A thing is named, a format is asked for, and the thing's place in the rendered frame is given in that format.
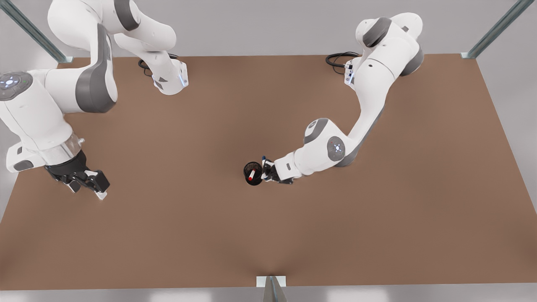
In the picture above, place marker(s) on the blue capped white pen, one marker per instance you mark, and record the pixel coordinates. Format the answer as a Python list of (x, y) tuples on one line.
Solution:
[(265, 161)]

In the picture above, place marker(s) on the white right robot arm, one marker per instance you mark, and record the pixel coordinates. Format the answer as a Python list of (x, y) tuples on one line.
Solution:
[(50, 88)]

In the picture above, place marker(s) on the silver frame post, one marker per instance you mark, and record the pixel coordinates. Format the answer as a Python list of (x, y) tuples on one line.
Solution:
[(33, 31), (495, 31), (272, 287)]

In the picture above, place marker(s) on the red capped white pen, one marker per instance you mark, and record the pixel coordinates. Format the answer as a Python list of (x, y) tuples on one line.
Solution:
[(252, 175)]

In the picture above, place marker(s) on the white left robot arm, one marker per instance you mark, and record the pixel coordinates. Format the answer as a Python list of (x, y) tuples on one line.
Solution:
[(373, 96)]

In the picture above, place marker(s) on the black mesh pen holder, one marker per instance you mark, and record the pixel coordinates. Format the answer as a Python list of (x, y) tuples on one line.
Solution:
[(253, 173)]

